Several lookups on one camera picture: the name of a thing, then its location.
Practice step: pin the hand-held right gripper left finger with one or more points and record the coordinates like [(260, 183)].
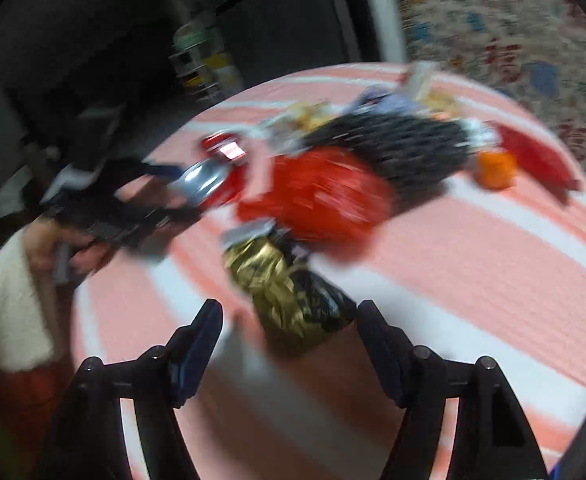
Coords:
[(200, 355)]

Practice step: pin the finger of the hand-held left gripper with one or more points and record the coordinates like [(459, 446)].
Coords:
[(165, 170), (183, 216)]

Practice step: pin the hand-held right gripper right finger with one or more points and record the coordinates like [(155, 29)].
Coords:
[(380, 355)]

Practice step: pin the red drink can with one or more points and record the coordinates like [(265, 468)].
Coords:
[(213, 180)]

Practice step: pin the person's left forearm white sleeve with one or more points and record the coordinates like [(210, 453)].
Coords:
[(8, 305)]

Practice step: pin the person's left hand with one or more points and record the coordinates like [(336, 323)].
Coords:
[(43, 247)]

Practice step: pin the gold and black wrapper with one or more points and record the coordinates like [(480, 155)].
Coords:
[(278, 290)]

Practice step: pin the shelf of jars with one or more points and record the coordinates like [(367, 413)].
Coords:
[(198, 60)]

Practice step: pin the pink striped table cloth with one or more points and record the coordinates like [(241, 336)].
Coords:
[(473, 260)]

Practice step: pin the red snack wrapper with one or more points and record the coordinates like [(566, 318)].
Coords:
[(538, 157), (323, 200)]

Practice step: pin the yellow snack wrapper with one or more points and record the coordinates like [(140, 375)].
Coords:
[(305, 115)]

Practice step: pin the orange red clothing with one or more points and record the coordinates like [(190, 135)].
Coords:
[(28, 405)]

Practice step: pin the dark cabinet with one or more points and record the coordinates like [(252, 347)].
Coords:
[(283, 20)]

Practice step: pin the black dotted plastic bag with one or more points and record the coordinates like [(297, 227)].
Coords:
[(403, 145)]

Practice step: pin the small orange wrapper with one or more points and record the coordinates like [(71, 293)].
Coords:
[(495, 170)]

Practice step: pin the silver wrapper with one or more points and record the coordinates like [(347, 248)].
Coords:
[(479, 134)]

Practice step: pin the purple wrapper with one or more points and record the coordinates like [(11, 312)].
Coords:
[(398, 102)]

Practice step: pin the white and yellow wrapper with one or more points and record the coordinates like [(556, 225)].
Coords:
[(435, 97)]

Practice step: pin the white curved pole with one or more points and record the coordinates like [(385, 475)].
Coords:
[(385, 10)]

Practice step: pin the floral patterned rug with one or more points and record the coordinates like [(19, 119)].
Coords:
[(498, 20)]

